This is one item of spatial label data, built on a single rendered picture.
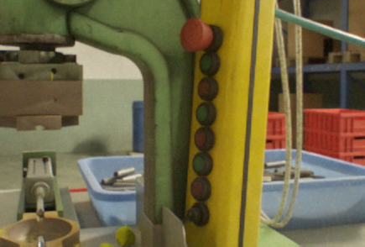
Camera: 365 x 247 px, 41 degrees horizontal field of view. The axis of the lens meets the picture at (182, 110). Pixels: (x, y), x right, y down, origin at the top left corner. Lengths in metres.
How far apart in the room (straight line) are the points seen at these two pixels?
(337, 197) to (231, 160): 0.44
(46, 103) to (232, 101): 0.21
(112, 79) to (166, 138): 8.31
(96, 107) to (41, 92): 8.35
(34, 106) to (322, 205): 0.61
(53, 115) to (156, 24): 0.18
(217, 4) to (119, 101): 8.36
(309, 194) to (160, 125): 0.42
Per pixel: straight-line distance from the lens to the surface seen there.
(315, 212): 0.97
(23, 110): 0.54
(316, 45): 8.26
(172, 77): 0.62
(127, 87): 8.95
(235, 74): 0.57
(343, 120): 4.31
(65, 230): 0.67
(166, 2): 0.63
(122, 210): 0.83
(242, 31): 0.58
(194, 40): 0.56
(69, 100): 0.54
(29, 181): 0.86
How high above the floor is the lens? 1.22
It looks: 3 degrees down
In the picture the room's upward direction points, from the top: straight up
